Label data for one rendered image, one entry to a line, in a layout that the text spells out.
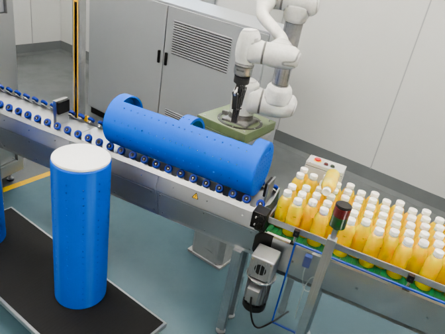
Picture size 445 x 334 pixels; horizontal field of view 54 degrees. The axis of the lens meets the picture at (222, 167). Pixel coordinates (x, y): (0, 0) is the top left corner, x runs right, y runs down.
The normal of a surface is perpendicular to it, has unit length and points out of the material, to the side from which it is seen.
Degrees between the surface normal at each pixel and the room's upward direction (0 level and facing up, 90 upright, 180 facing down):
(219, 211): 70
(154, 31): 90
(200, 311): 0
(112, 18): 90
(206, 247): 90
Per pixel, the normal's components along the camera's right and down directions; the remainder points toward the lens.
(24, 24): 0.80, 0.39
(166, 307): 0.15, -0.87
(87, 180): 0.45, 0.48
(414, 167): -0.58, 0.30
